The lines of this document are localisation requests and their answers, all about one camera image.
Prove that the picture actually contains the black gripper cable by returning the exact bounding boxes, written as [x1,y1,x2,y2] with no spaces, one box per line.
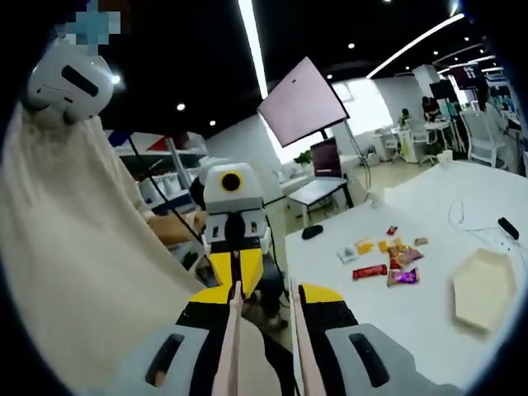
[127,135,207,248]

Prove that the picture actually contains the white cabinet green panel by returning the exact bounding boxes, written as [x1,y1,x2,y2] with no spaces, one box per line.
[397,126,417,164]

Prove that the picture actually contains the white worn device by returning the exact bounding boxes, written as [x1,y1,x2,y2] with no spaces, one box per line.
[25,43,116,123]

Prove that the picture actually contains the white power strip with cable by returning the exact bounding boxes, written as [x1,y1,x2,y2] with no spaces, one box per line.
[448,200,519,251]

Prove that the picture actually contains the long red food packet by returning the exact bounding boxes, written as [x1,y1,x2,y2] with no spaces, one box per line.
[352,265,389,281]

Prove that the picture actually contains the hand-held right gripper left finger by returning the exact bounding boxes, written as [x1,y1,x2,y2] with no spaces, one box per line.
[119,283,233,396]

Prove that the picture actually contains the long ceiling light strip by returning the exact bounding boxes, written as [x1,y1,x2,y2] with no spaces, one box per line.
[238,0,270,101]
[365,12,466,79]

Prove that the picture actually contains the group of ceiling spot lights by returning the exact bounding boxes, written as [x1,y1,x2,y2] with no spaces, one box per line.
[110,35,474,127]

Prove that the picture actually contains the orange brown food packet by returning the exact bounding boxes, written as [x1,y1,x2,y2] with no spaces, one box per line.
[387,245,425,269]

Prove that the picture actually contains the row of white storage bins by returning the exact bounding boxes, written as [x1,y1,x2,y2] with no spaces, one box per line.
[138,167,197,203]

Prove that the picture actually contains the small black-legged table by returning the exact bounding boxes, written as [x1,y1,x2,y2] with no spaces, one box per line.
[286,177,356,229]

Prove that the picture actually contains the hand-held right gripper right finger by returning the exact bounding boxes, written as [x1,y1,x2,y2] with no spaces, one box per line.
[297,282,455,396]

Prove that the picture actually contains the white mesh office chair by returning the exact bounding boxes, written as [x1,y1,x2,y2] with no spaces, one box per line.
[459,109,507,167]

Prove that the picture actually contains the black oblong adapter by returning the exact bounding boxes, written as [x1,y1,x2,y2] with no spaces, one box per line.
[497,217,521,241]

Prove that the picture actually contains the dark hanging display screen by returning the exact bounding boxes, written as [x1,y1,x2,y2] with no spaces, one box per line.
[449,64,484,90]

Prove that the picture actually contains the large wall display screen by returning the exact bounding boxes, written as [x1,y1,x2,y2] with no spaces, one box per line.
[257,56,351,149]

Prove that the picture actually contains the open laptop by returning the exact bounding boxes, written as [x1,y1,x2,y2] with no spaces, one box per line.
[309,138,344,181]

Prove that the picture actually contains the pink food tongs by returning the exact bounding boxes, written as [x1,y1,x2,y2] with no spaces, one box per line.
[211,277,328,396]

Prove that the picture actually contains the purple food packet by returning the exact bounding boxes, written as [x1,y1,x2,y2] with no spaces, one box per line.
[386,266,421,288]

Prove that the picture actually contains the metal storage shelf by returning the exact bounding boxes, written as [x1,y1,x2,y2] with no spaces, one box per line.
[109,146,210,218]

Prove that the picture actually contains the beige hexagonal container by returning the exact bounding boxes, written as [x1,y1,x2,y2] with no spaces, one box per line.
[452,247,519,334]

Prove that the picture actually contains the black monitor on stand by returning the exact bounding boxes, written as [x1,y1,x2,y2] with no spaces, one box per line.
[428,80,458,101]

